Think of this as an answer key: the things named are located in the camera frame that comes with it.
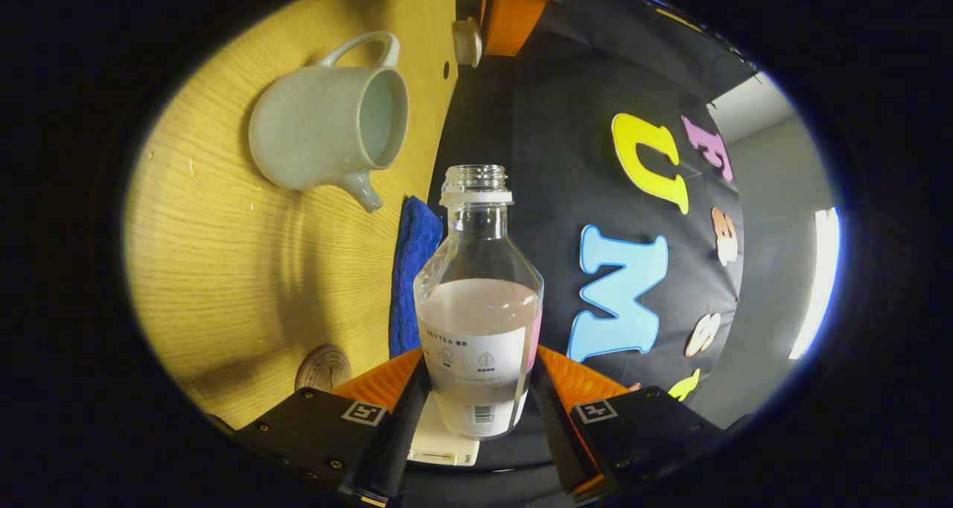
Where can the blue towel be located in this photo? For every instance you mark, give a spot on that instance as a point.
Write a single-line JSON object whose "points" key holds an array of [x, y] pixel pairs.
{"points": [[415, 270]]}

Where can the ceiling light panel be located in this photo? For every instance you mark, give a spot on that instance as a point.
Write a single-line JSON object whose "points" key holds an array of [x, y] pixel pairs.
{"points": [[819, 284]]}

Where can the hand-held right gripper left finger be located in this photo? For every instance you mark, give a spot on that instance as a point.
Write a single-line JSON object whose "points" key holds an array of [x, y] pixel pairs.
{"points": [[394, 448]]}

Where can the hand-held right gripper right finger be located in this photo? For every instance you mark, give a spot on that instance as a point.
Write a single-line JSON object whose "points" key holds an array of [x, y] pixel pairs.
{"points": [[555, 433]]}

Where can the round beige coaster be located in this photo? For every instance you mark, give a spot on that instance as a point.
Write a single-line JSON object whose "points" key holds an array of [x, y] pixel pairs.
{"points": [[324, 370]]}

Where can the clear water bottle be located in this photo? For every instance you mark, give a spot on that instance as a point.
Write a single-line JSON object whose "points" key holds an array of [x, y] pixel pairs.
{"points": [[476, 314]]}

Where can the black backdrop cloth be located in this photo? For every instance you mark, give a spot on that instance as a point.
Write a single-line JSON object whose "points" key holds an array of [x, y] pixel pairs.
{"points": [[566, 83]]}

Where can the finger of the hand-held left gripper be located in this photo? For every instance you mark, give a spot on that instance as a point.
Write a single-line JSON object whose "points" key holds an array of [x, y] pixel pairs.
{"points": [[514, 24]]}

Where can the white toaster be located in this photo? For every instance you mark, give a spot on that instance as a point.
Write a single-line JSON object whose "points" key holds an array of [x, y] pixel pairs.
{"points": [[428, 445]]}

